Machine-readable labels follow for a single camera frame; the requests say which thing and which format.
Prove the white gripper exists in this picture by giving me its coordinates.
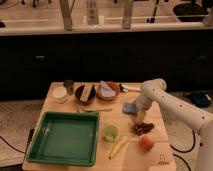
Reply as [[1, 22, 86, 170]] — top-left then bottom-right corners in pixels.
[[134, 96, 152, 124]]

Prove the blue sponge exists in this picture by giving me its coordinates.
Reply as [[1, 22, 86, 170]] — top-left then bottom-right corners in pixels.
[[123, 102, 138, 115]]

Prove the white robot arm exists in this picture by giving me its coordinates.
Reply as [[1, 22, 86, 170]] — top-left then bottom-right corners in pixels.
[[134, 78, 213, 171]]

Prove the green plastic tray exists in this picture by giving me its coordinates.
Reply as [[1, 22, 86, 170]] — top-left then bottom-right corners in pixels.
[[26, 112, 99, 167]]

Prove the bunch of dark grapes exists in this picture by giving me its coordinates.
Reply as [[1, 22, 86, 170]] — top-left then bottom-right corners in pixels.
[[132, 123, 155, 136]]

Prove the orange peach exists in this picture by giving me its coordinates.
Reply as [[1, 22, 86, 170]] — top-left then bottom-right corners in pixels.
[[140, 135, 154, 151]]

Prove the yellow banana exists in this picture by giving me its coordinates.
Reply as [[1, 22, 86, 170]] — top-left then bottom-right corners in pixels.
[[109, 136, 127, 159]]

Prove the green cup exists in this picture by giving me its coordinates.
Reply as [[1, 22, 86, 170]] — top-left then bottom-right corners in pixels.
[[103, 125, 118, 142]]

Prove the orange plate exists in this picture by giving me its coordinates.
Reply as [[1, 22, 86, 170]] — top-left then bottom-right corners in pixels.
[[97, 81, 120, 101]]

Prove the light blue cloth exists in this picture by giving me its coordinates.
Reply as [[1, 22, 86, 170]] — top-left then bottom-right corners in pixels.
[[100, 81, 116, 98]]

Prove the metal spoon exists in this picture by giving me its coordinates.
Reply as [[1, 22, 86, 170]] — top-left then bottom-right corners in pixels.
[[76, 108, 112, 112]]

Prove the wooden block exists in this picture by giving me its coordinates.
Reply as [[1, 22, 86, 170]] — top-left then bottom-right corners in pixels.
[[80, 83, 93, 102]]

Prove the dark brown bowl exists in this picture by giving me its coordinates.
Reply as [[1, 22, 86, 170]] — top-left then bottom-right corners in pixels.
[[75, 85, 96, 105]]

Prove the dark cabinet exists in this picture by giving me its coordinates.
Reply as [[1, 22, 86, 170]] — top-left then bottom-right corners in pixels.
[[0, 30, 213, 100]]

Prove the small dark can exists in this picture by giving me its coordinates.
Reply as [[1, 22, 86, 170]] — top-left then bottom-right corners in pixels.
[[63, 80, 74, 95]]

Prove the white cup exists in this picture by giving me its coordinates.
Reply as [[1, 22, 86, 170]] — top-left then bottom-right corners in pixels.
[[52, 86, 68, 103]]

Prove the black cable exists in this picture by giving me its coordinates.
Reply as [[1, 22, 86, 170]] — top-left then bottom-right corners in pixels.
[[0, 135, 27, 155], [170, 129, 198, 171]]

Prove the black cable left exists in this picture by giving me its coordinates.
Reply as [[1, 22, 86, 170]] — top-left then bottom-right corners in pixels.
[[0, 135, 27, 155]]

